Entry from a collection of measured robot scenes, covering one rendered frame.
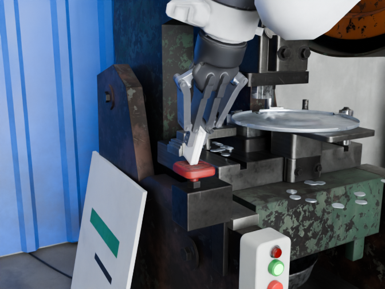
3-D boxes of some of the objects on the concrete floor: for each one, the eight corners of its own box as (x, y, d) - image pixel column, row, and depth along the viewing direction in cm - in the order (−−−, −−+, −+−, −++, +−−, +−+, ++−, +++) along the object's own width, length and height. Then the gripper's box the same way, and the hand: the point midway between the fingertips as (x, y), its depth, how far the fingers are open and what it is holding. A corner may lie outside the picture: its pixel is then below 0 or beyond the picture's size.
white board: (105, 403, 115) (143, 191, 108) (67, 307, 159) (92, 151, 152) (109, 402, 116) (147, 191, 109) (70, 306, 159) (95, 151, 152)
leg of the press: (263, 506, 90) (284, 77, 70) (218, 537, 84) (226, 79, 64) (114, 293, 167) (104, 61, 147) (86, 301, 162) (71, 62, 142)
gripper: (197, 45, 57) (165, 178, 70) (272, 45, 63) (230, 167, 77) (173, 22, 62) (148, 151, 75) (246, 24, 68) (210, 143, 82)
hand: (194, 144), depth 74 cm, fingers closed
